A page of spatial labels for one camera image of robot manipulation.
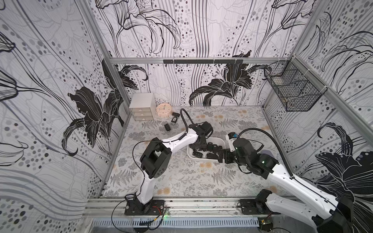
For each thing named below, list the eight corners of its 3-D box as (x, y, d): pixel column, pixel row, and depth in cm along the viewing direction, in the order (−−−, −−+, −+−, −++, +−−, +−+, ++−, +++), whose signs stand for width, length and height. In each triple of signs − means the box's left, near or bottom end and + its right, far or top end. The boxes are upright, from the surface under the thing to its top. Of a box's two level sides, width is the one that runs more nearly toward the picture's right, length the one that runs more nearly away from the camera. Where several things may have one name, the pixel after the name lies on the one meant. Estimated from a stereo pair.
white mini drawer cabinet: (132, 121, 112) (126, 109, 101) (138, 105, 124) (133, 92, 113) (154, 121, 112) (150, 108, 101) (158, 105, 123) (154, 92, 113)
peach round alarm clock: (155, 117, 114) (155, 114, 112) (158, 105, 123) (157, 102, 120) (171, 117, 114) (170, 114, 112) (172, 105, 123) (171, 102, 120)
